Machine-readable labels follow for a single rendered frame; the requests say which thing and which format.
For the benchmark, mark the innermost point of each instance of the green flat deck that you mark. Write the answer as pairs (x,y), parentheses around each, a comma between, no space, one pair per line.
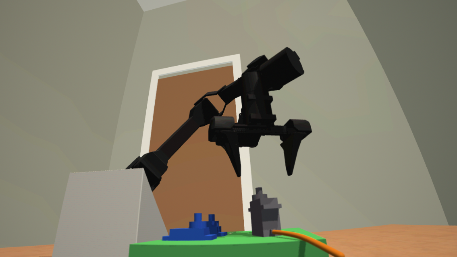
(206,239)

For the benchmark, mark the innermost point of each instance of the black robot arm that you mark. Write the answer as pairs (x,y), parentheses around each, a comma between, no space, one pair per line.
(262,75)

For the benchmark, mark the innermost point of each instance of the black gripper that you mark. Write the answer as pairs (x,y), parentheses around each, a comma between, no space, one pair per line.
(257,120)

